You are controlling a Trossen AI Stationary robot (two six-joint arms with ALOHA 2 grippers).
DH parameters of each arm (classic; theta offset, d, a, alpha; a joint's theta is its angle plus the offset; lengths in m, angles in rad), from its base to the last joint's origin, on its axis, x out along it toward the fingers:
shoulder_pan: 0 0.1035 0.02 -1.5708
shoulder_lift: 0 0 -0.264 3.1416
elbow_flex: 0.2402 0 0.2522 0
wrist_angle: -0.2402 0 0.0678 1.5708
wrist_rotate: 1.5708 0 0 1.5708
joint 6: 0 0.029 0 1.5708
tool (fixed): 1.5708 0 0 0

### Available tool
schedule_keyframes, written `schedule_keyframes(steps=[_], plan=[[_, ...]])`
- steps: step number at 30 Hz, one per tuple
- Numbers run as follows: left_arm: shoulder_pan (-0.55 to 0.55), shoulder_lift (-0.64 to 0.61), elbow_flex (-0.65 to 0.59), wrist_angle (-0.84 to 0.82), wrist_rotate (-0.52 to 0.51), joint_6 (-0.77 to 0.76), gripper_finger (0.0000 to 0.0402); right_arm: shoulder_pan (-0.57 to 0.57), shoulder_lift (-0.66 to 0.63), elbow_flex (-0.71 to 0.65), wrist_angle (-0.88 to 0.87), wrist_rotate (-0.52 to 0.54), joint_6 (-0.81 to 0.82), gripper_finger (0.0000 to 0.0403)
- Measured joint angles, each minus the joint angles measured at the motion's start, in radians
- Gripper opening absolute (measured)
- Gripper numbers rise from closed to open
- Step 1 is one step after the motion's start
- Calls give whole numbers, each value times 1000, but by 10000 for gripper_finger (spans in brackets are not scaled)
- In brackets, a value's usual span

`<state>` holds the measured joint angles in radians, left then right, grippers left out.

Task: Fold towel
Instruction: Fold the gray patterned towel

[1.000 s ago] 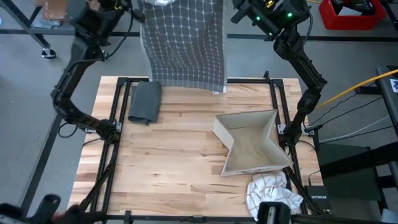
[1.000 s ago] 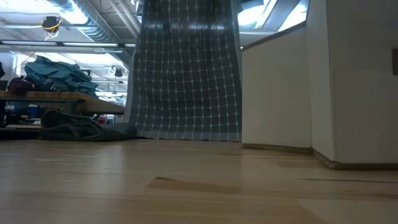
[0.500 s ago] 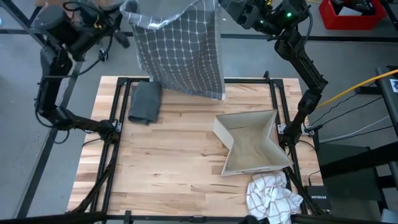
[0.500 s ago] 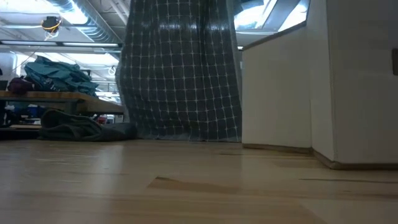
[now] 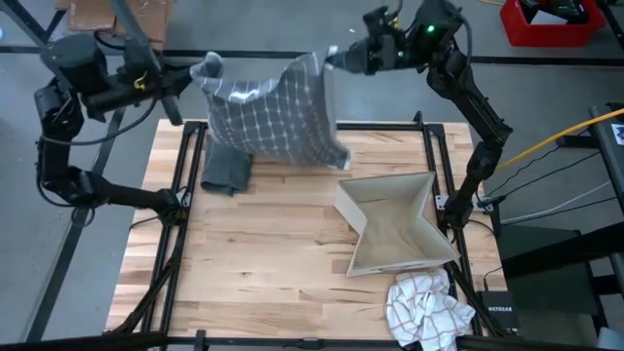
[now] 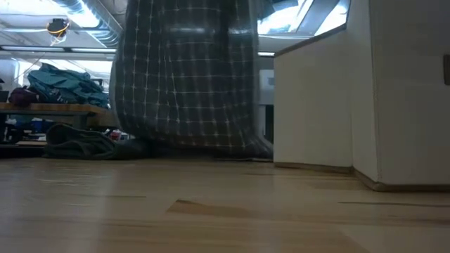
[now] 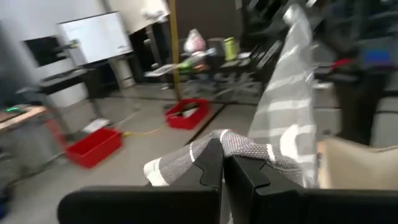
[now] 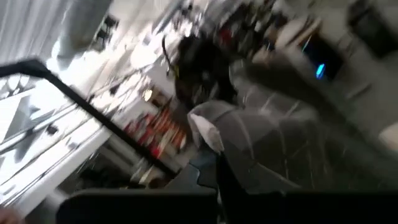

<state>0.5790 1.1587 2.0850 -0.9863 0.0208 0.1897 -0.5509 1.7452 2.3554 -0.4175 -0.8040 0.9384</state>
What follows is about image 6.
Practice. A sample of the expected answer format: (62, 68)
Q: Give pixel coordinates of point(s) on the purple bag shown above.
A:
(22, 97)

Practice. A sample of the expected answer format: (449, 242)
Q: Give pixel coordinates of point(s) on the plain grey waffle towel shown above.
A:
(81, 145)

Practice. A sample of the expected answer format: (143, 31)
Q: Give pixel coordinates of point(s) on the wooden workbench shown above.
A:
(52, 110)

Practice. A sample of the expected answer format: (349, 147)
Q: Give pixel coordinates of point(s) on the teal cloth pile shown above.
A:
(63, 84)

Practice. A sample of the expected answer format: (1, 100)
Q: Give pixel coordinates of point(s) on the blue storage bins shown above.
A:
(33, 125)

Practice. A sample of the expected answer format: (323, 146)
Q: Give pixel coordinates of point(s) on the dark grey white-checked towel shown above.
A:
(186, 77)

